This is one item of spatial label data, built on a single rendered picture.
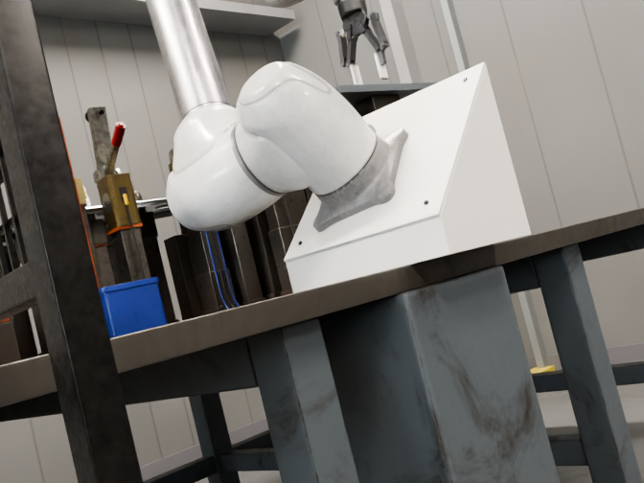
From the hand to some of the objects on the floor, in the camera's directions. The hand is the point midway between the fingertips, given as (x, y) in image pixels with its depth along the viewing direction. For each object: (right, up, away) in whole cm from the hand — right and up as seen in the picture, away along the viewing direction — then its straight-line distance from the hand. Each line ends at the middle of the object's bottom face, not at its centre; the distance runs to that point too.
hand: (369, 75), depth 202 cm
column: (+16, -117, -66) cm, 136 cm away
